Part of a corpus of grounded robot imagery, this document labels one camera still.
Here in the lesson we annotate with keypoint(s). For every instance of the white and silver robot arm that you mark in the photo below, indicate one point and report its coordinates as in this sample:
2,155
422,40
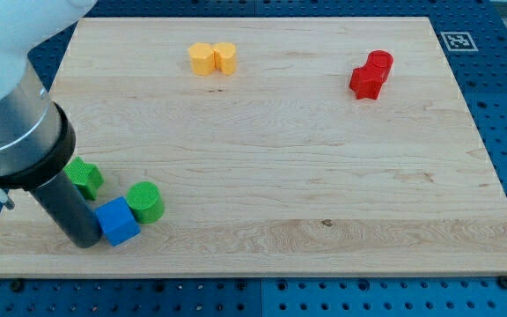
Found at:
29,124

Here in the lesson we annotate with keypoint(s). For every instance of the blue cube block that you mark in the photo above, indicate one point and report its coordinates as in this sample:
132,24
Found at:
117,221

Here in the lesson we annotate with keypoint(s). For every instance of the wooden board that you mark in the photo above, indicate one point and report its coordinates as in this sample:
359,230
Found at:
277,169

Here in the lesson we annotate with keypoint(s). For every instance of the yellow heart block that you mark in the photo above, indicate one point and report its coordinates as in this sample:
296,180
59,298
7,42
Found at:
225,57

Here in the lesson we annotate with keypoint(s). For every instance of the yellow hexagon block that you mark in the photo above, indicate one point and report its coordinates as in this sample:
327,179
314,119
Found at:
202,58

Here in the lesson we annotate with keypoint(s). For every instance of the green cylinder block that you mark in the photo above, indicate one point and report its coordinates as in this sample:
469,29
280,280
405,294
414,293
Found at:
145,201

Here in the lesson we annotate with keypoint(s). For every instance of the red star block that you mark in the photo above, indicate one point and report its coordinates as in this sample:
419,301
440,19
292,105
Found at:
366,82

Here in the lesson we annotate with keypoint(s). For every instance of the red cylinder block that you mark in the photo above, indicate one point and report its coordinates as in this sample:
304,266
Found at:
379,64

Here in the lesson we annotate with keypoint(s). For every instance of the green star block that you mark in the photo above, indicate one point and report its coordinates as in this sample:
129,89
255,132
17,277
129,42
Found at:
85,176

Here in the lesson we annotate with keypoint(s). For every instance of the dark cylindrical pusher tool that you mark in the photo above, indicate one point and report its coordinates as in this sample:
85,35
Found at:
63,202

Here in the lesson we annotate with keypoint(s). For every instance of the fiducial marker tag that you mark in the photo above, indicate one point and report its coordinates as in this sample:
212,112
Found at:
459,41

